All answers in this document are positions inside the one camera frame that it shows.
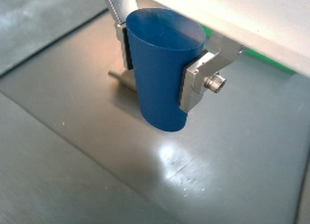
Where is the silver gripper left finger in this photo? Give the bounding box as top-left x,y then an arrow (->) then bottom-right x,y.
104,0 -> 138,70

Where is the blue oval cylinder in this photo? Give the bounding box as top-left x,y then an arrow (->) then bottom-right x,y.
126,8 -> 206,131

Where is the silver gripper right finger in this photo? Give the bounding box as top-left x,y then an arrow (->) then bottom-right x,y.
179,32 -> 245,112

